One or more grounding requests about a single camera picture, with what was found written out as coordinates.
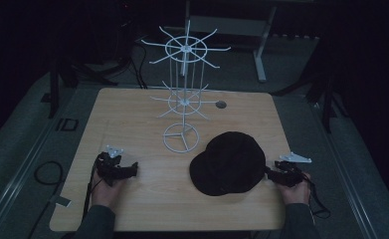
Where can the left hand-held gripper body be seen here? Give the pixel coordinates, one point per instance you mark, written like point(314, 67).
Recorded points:
point(110, 169)

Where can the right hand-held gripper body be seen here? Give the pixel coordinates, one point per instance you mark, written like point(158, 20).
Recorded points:
point(290, 174)

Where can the black baseball cap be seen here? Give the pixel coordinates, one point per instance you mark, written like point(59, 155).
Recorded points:
point(230, 162)

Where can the person's right hand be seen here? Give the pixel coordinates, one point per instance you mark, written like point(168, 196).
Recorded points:
point(296, 195)

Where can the person's left hand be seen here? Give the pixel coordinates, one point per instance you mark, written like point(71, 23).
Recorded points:
point(106, 195)

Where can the black tripod stand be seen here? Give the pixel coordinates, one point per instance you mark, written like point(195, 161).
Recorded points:
point(54, 89)
point(328, 106)

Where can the black rectangular floor bracket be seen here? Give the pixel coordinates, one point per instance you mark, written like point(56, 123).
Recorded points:
point(62, 124)

